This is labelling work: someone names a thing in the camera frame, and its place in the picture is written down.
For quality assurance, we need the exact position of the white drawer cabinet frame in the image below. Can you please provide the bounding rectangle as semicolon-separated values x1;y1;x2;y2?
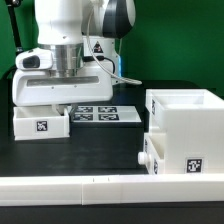
145;89;224;174

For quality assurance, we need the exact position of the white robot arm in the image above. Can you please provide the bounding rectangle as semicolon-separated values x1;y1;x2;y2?
12;0;136;107

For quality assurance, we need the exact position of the white front fence rail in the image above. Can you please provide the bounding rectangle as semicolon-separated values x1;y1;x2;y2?
0;174;224;206

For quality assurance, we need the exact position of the white tag plate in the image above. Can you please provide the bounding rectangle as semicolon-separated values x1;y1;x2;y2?
71;105;141;123

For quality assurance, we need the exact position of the black camera stand pole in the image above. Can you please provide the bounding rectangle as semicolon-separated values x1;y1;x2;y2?
4;0;23;54

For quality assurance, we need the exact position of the white drawer box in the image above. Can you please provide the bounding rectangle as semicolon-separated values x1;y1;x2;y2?
138;134;164;175
13;106;70;141

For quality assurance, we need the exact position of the white front drawer box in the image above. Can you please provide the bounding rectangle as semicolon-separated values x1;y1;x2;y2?
138;134;164;175

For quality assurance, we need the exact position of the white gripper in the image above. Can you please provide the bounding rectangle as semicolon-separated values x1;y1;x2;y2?
12;66;113;115

